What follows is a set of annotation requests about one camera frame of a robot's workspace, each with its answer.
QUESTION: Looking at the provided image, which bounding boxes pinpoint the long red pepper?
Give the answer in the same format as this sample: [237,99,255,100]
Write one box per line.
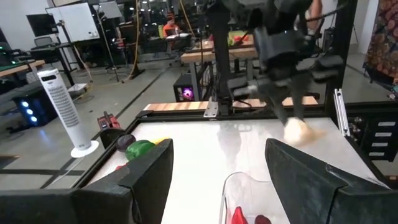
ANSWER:
[231,206,249,224]

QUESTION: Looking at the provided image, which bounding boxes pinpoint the aluminium rail bracket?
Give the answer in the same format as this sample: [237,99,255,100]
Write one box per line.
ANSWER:
[333,88,351,138]

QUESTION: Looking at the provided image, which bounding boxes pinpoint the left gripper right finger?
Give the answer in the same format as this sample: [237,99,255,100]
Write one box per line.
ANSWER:
[264,138,398,224]

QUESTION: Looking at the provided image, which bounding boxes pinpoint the white garlic bulb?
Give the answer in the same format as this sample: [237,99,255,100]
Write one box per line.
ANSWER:
[283,117,326,146]

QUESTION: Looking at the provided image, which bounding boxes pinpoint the black device with blue lights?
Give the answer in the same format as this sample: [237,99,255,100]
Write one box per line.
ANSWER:
[12,90,58,127]

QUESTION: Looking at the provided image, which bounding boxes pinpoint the black frame handle loop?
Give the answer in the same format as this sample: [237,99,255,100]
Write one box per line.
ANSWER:
[99,128,125,149]

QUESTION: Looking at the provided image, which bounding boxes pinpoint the computer tower purple fan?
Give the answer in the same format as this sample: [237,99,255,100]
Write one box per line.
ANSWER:
[173,73,196,103]

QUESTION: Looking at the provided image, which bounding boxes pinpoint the silver metal mounting plate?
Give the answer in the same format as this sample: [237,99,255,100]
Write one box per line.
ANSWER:
[203,96,220,118]

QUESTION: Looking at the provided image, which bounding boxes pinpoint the person in orange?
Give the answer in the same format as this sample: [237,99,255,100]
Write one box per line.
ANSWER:
[163,19,181,37]

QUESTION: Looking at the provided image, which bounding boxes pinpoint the black drawer cabinet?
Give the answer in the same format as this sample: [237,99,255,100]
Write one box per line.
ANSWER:
[346,102,398,162]

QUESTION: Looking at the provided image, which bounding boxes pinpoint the hanging orange cable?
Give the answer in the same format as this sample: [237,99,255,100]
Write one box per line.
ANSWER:
[179,0,195,38]
[121,0,146,83]

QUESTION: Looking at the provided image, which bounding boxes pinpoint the clear plastic vegetable basket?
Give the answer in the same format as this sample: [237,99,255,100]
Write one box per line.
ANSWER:
[219,171,282,224]

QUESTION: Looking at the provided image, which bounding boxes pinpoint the black monitor on stand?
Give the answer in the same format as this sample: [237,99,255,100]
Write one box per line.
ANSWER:
[26,14,58,37]

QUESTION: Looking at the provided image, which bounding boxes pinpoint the seated person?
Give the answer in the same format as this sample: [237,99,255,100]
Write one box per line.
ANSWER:
[306,0,324,30]

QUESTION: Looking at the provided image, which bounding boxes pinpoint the dark red chili pepper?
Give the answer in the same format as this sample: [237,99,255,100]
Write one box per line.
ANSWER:
[254,214,272,224]

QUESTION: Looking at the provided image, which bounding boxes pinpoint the white whiteboard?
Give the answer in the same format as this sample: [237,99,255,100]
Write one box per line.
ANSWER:
[45,2,101,43]

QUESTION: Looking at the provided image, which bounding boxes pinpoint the grey board on stand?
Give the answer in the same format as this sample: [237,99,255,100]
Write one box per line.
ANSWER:
[98,1,124,19]

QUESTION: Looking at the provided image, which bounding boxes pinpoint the wooden workbench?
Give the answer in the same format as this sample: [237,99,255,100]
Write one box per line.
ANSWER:
[180,34,261,94]

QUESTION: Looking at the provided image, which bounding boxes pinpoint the dark purple round vegetable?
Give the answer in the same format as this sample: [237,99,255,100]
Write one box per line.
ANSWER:
[115,134,137,152]

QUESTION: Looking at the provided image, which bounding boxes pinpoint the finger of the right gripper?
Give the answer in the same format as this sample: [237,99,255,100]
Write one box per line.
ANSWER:
[264,86,292,125]
[292,74,308,121]

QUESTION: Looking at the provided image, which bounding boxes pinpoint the patterned wall tapestry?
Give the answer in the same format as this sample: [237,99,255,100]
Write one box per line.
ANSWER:
[363,0,398,90]

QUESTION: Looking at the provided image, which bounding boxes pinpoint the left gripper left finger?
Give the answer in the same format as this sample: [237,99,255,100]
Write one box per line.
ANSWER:
[0,138,174,224]

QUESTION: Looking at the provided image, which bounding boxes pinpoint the green bell pepper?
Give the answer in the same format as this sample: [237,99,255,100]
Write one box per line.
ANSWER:
[125,139,156,162]

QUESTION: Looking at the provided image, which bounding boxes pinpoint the white tower fan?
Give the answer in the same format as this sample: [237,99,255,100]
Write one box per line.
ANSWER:
[36,68,100,159]

